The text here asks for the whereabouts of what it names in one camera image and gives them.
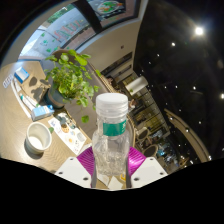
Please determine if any blue and white carton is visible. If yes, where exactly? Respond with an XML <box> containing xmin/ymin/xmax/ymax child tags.
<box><xmin>30</xmin><ymin>104</ymin><xmax>55</xmax><ymax>122</ymax></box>

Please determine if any white pen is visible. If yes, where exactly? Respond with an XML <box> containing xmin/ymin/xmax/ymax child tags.
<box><xmin>11</xmin><ymin>79</ymin><xmax>36</xmax><ymax>118</ymax></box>

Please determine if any illustrated menu sheet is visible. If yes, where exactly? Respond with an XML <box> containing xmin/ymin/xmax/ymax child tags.
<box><xmin>48</xmin><ymin>113</ymin><xmax>88</xmax><ymax>156</ymax></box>

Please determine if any white ceramic cup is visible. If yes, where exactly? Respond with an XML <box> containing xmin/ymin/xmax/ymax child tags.
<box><xmin>24</xmin><ymin>121</ymin><xmax>53</xmax><ymax>154</ymax></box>

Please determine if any group of dining chairs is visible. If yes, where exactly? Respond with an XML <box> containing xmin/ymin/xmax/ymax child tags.
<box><xmin>134</xmin><ymin>125</ymin><xmax>188</xmax><ymax>168</ymax></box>

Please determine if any small blue and white box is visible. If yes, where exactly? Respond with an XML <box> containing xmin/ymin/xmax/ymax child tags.
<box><xmin>13</xmin><ymin>66</ymin><xmax>30</xmax><ymax>84</ymax></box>

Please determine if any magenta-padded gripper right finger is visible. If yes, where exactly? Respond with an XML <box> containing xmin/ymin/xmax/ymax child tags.
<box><xmin>125</xmin><ymin>146</ymin><xmax>169</xmax><ymax>188</ymax></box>

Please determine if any pill blister pack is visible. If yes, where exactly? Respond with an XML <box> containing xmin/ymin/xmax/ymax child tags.
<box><xmin>2</xmin><ymin>73</ymin><xmax>15</xmax><ymax>89</ymax></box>

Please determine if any group of ceiling lights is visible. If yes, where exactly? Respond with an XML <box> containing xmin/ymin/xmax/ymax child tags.
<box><xmin>162</xmin><ymin>25</ymin><xmax>224</xmax><ymax>101</ymax></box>

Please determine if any green potted plant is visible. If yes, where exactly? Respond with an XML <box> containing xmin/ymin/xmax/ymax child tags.
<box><xmin>43</xmin><ymin>49</ymin><xmax>103</xmax><ymax>124</ymax></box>

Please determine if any clear plastic bottle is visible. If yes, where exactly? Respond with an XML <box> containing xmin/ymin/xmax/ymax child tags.
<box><xmin>91</xmin><ymin>92</ymin><xmax>131</xmax><ymax>178</ymax></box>

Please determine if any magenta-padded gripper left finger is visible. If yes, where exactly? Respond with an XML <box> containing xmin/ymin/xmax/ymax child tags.
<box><xmin>54</xmin><ymin>146</ymin><xmax>98</xmax><ymax>188</ymax></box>

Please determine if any window with painted decorations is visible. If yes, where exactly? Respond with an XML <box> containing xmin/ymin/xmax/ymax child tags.
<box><xmin>19</xmin><ymin>0</ymin><xmax>141</xmax><ymax>61</ymax></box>

